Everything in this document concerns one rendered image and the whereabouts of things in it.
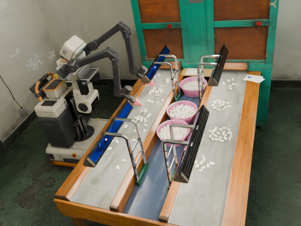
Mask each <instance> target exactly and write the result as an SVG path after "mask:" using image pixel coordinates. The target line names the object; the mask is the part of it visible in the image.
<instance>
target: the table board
mask: <svg viewBox="0 0 301 226"><path fill-rule="evenodd" d="M54 202H55V204H56V206H57V208H58V210H59V212H60V213H61V214H63V215H65V216H69V217H73V218H77V219H83V220H85V221H89V222H93V223H97V224H101V225H106V226H177V225H173V224H168V223H164V222H159V221H155V220H151V219H146V218H142V217H137V216H133V215H128V214H124V213H119V212H115V211H111V210H106V209H101V208H97V207H93V206H88V205H84V204H79V203H75V202H71V201H66V200H61V199H57V198H55V199H54Z"/></svg>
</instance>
